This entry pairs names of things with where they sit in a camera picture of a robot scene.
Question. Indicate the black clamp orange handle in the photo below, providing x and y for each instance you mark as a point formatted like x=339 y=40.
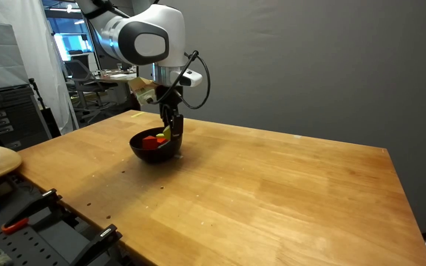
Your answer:
x=21 y=219
x=99 y=244

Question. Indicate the black bowl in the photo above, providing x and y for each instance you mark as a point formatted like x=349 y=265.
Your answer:
x=158 y=153

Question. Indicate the large yellow block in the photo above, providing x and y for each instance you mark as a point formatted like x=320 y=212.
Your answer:
x=167 y=133

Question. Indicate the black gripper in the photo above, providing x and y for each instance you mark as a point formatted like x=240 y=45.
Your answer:
x=169 y=98

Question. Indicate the black clamp orange handle near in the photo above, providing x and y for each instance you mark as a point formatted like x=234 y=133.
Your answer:
x=99 y=244

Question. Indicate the orange-red block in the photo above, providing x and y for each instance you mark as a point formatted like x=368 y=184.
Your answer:
x=161 y=141

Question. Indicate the black clamp orange handle far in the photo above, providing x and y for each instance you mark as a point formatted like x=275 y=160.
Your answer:
x=21 y=219

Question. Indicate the black perforated side table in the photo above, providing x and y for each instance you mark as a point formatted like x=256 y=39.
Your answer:
x=53 y=235

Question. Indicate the grey round backdrop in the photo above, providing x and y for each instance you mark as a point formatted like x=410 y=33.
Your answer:
x=345 y=70

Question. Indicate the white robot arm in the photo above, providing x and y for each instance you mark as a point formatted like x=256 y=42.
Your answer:
x=154 y=37

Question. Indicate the black equipment case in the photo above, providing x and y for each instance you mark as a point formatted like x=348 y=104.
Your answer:
x=21 y=122

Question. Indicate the large red block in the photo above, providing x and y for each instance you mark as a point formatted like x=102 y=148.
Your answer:
x=149 y=144

